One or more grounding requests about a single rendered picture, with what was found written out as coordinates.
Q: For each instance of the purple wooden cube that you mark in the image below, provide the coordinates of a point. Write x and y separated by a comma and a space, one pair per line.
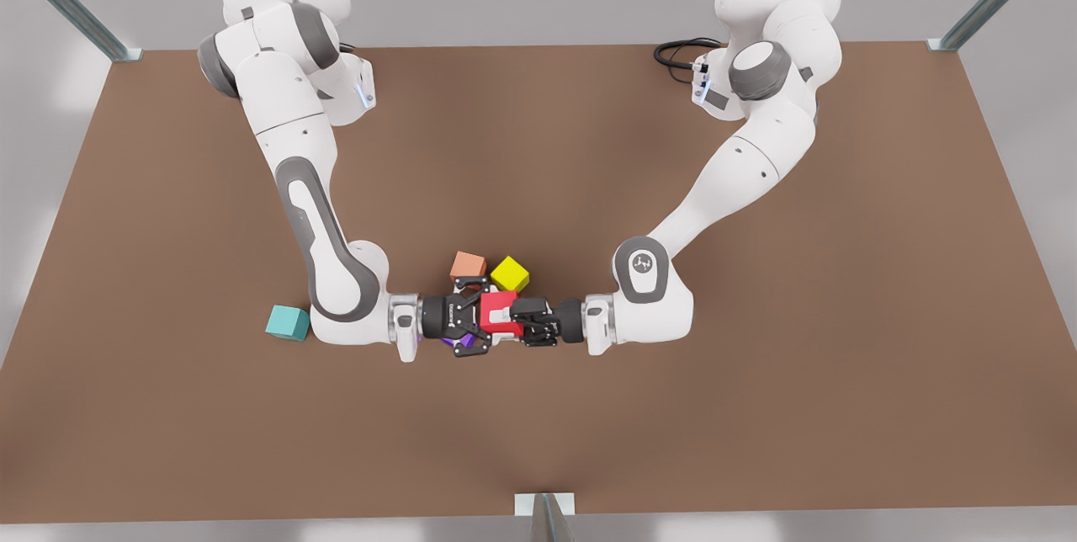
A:
464, 341

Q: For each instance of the teal blue wooden cube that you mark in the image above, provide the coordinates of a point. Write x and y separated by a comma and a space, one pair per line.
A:
288, 323

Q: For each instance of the red wooden cube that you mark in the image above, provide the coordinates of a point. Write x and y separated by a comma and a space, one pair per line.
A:
498, 312

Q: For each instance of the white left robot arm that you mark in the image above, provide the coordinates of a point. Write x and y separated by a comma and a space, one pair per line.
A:
761, 151

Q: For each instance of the yellow wooden cube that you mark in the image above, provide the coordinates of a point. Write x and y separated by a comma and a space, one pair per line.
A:
510, 273

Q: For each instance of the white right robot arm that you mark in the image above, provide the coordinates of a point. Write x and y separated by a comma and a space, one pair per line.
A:
290, 117

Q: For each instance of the orange wooden cube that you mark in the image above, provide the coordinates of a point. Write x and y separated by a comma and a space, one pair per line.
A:
468, 266

